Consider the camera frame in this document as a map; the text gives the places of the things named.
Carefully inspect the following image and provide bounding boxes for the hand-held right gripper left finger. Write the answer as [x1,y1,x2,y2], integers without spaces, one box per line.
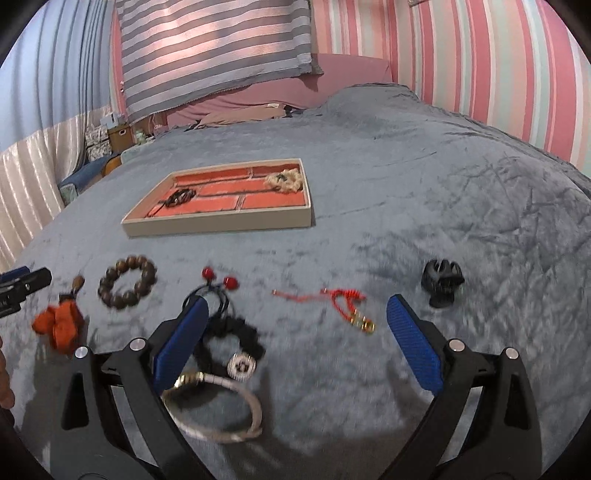
[21,295,218,480]

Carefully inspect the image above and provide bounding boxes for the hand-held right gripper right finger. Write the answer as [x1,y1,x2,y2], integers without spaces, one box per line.
[379,294,542,480]

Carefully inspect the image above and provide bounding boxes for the silver bangle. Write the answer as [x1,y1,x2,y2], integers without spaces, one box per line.
[161,371,264,445]

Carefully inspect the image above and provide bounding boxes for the black cord red bead bracelet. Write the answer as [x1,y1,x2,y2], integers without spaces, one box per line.
[194,314,267,382]

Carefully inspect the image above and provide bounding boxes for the black hair tie red beads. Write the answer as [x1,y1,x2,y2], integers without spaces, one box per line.
[182,265,241,320]

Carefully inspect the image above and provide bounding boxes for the black ring bracelet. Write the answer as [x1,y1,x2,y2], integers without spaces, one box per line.
[420,259,465,309]

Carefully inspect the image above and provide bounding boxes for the brown wooden bead bracelet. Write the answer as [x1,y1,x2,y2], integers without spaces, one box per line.
[97,255,158,311]

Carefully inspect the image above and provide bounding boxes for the red string bracelet gold charms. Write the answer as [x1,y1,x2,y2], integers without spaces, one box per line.
[271,287,378,336]

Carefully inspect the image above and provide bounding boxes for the beige jewelry tray red lining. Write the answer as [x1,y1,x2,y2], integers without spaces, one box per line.
[121,158,315,238]

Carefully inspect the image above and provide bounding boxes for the person's left hand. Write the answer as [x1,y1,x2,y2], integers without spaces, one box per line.
[0,336,16,409]

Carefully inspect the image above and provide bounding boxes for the white satin curtain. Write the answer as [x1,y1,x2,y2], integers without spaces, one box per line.
[0,111,89,273]

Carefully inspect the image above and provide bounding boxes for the blue cushion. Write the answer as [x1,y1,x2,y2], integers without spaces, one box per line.
[57,154,123,191]

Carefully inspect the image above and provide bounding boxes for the patterned storage box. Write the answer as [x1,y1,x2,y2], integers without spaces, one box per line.
[84,124,112,160]

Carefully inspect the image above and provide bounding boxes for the grey plush blanket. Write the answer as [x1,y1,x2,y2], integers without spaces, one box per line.
[0,83,591,480]

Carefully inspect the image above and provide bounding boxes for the brown box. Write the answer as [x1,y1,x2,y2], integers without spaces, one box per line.
[107,124,135,153]

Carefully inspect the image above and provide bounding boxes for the blue striped curtain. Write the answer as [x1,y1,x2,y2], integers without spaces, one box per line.
[0,0,117,153]

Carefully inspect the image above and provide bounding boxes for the pink pillow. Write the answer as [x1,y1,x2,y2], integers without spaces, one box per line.
[165,52,399,131]

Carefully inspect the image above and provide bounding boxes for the grey pink striped cloth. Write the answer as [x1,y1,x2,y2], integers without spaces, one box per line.
[113,0,319,123]

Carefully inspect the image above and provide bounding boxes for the dark bead bracelet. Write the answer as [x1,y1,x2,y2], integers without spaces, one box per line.
[163,188,197,209]

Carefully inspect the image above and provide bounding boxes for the cream bead necklace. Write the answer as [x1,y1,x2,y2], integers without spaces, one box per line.
[263,169,304,194]

